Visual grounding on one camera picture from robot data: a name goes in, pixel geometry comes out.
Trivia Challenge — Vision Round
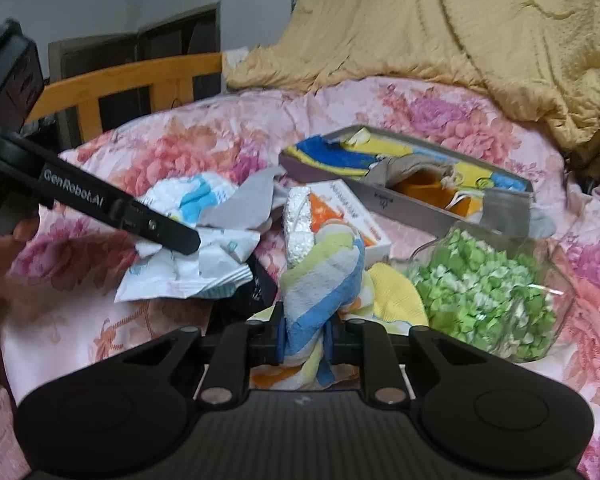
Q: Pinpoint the dark cloth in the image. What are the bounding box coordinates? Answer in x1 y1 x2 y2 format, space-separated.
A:
225 255 279 321

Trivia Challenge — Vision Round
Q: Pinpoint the wooden bed rail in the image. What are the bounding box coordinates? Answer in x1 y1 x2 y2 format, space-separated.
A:
25 51 226 146

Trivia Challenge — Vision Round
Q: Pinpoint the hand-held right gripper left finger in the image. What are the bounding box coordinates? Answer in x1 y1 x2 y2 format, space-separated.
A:
121 302 288 406

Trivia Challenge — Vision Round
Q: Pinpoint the striped towel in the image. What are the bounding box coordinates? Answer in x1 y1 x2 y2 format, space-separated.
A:
250 225 376 391

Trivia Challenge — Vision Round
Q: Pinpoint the frog drawing cloth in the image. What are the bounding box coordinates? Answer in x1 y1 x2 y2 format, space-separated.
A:
285 132 528 193

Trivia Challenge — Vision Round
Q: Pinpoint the grey face mask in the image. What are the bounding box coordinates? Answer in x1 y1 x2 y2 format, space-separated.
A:
447 175 556 238

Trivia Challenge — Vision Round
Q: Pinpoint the orange plastic holder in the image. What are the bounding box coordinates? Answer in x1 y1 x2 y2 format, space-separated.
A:
392 170 483 216

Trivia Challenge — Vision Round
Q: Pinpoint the glass jar of green stars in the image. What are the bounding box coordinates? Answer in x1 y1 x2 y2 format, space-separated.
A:
390 220 578 363

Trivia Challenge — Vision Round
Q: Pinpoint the white pillow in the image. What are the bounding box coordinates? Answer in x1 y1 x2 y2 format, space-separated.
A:
222 47 251 68

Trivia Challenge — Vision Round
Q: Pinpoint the white blue plastic packet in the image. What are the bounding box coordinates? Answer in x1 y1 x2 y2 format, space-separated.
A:
114 172 263 303

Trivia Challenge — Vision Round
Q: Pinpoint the yellow dotted blanket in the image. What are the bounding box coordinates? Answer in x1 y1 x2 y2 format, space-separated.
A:
225 0 600 153

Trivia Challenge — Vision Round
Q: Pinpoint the person's left hand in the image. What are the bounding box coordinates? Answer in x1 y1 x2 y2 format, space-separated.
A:
0 215 41 283

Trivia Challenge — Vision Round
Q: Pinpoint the grey shallow box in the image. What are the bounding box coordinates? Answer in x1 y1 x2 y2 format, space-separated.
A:
278 124 536 238

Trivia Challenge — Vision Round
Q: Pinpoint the dark wooden cabinet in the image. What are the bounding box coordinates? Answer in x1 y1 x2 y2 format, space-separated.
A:
47 2 222 146

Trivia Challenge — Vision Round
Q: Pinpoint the grey drawstring pouch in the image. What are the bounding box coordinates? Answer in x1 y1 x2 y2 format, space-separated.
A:
365 155 461 186

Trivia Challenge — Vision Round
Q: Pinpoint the pink floral bedsheet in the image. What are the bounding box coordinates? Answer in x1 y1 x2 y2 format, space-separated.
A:
0 77 600 480

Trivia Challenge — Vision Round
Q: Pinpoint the orange white medicine box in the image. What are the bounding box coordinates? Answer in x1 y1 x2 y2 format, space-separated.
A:
307 180 393 261

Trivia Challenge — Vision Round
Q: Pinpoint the yellow towel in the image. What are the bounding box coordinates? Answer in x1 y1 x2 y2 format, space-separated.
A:
250 262 431 336

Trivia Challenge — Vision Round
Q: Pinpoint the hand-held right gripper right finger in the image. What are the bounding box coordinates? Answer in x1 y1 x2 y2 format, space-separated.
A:
325 312 481 406

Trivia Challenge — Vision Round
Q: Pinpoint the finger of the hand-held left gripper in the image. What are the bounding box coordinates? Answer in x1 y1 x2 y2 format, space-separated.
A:
125 199 202 256

